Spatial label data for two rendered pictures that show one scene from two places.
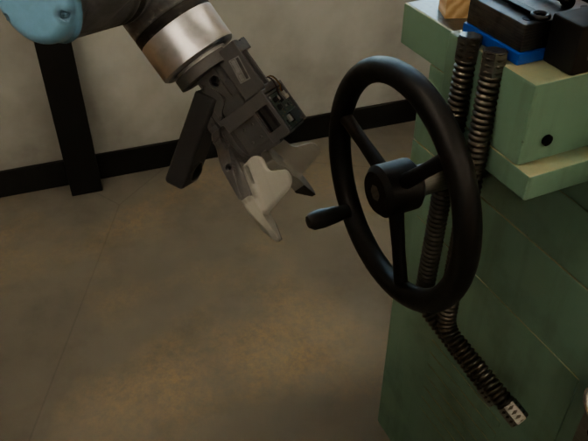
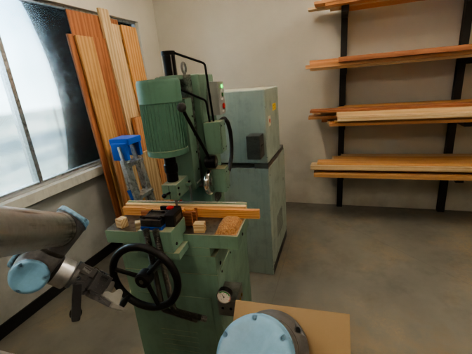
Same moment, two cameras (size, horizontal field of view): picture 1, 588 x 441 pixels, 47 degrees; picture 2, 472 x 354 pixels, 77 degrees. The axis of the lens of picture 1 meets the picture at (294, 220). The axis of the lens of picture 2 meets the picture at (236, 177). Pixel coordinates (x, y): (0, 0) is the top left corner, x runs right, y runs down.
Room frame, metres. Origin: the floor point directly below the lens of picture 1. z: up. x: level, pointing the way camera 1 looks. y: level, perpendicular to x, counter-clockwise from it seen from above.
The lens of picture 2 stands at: (-0.27, 0.39, 1.48)
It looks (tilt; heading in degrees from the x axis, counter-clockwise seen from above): 18 degrees down; 309
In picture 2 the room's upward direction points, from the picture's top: 5 degrees counter-clockwise
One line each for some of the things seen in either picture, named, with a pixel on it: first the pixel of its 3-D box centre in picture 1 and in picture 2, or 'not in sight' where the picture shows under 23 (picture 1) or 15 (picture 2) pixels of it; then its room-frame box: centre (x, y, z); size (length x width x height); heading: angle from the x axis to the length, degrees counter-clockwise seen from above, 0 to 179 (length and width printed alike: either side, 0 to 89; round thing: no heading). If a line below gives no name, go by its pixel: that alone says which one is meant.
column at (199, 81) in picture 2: not in sight; (193, 147); (0.88, -0.69, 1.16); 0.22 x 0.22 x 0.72; 25
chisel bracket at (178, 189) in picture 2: not in sight; (176, 188); (0.77, -0.44, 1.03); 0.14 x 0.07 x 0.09; 115
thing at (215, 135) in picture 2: not in sight; (215, 136); (0.71, -0.68, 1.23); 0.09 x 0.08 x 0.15; 115
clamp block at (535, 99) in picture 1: (533, 84); (163, 233); (0.66, -0.26, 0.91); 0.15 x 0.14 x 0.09; 25
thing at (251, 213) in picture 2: not in sight; (187, 211); (0.71, -0.44, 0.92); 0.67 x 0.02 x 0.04; 25
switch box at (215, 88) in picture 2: not in sight; (215, 97); (0.76, -0.77, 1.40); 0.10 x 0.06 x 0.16; 115
